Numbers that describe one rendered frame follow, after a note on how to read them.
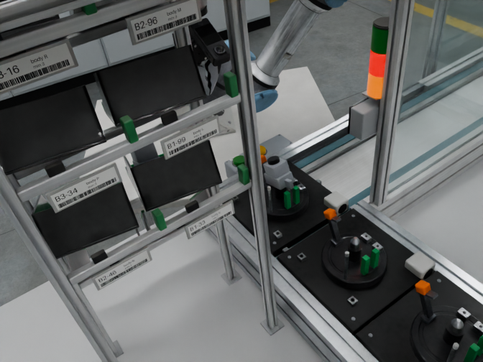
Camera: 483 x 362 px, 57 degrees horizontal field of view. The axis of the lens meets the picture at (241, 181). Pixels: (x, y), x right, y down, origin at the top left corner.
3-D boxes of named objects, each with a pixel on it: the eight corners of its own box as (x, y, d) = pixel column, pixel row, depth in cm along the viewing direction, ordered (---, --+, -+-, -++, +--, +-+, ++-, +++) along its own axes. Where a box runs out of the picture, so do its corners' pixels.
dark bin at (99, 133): (26, 146, 80) (8, 106, 77) (99, 123, 83) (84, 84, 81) (1, 177, 54) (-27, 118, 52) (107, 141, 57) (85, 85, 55)
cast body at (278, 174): (266, 183, 114) (258, 159, 111) (279, 175, 115) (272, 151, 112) (285, 192, 107) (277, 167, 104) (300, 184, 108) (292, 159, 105)
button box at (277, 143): (226, 177, 136) (223, 161, 132) (280, 148, 144) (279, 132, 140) (238, 188, 132) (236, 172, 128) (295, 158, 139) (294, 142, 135)
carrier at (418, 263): (277, 261, 104) (274, 225, 96) (353, 212, 113) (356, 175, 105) (353, 337, 88) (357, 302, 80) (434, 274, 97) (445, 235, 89)
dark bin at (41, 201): (60, 210, 90) (45, 176, 88) (123, 187, 93) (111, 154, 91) (52, 261, 64) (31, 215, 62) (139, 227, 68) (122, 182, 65)
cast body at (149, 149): (136, 173, 95) (124, 142, 93) (155, 166, 97) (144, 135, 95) (146, 179, 88) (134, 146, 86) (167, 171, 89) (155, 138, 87)
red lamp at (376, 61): (363, 71, 94) (365, 49, 90) (380, 63, 95) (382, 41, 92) (382, 80, 90) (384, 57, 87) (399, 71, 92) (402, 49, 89)
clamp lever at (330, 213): (330, 240, 101) (323, 211, 98) (337, 235, 102) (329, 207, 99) (341, 245, 98) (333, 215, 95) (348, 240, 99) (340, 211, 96)
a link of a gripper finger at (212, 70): (210, 83, 116) (203, 49, 110) (222, 91, 112) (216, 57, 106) (199, 87, 115) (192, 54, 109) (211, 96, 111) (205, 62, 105)
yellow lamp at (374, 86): (361, 93, 97) (363, 72, 94) (378, 84, 99) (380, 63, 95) (379, 101, 94) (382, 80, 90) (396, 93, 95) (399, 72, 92)
